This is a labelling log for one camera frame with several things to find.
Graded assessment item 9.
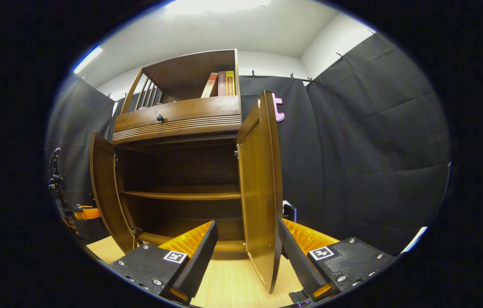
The wooden cabinet shelf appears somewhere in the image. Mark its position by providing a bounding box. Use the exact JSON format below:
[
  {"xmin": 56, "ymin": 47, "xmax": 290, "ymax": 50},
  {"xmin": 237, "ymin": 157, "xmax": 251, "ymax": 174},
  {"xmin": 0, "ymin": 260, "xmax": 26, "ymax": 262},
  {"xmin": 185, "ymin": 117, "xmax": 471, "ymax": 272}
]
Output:
[{"xmin": 119, "ymin": 184, "xmax": 242, "ymax": 201}]

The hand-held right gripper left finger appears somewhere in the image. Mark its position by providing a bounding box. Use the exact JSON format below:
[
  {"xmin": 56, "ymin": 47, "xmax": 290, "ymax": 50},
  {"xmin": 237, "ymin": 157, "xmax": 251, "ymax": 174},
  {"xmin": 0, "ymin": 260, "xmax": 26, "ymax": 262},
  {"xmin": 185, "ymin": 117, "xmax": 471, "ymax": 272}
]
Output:
[{"xmin": 109, "ymin": 220, "xmax": 219, "ymax": 304}]

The wooden double-door shoe cabinet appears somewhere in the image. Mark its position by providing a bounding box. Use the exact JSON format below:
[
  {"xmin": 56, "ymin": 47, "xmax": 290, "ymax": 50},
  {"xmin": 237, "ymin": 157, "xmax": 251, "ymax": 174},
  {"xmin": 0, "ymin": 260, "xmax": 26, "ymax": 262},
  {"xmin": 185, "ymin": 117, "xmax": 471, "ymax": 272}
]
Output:
[{"xmin": 111, "ymin": 48, "xmax": 250, "ymax": 261}]

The black backdrop cloth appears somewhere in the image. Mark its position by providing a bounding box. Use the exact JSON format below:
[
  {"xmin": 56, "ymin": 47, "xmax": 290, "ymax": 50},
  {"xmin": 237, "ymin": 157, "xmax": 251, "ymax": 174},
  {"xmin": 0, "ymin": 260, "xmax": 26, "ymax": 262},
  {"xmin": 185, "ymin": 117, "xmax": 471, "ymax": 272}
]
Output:
[{"xmin": 44, "ymin": 32, "xmax": 451, "ymax": 257}]

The blue book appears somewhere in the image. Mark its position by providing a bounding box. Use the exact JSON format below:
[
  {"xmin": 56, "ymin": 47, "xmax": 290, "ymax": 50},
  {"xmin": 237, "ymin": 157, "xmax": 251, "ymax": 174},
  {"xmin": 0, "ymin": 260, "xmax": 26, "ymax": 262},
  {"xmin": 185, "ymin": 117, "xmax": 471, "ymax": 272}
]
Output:
[{"xmin": 283, "ymin": 200, "xmax": 297, "ymax": 223}]

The wooden cabinet door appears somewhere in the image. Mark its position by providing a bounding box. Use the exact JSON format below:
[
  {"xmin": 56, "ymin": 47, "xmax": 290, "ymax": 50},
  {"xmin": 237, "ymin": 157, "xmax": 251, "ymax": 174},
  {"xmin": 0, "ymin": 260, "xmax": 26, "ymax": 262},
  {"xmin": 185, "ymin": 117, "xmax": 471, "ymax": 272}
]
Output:
[
  {"xmin": 90, "ymin": 132, "xmax": 137, "ymax": 254},
  {"xmin": 236, "ymin": 91, "xmax": 284, "ymax": 294}
]

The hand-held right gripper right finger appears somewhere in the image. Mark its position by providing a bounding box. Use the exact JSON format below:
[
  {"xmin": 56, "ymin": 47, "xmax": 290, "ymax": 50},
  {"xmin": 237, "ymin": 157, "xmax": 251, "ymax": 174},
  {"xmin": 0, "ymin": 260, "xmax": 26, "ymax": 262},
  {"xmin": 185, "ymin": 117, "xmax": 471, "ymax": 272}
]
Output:
[{"xmin": 279, "ymin": 218, "xmax": 397, "ymax": 303}]

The tan book with red spine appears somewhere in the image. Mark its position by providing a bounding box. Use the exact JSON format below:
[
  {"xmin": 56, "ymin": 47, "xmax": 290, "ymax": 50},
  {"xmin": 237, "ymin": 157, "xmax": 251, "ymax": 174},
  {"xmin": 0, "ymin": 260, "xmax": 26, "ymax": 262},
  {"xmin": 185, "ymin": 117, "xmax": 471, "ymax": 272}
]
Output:
[{"xmin": 201, "ymin": 73, "xmax": 219, "ymax": 98}]

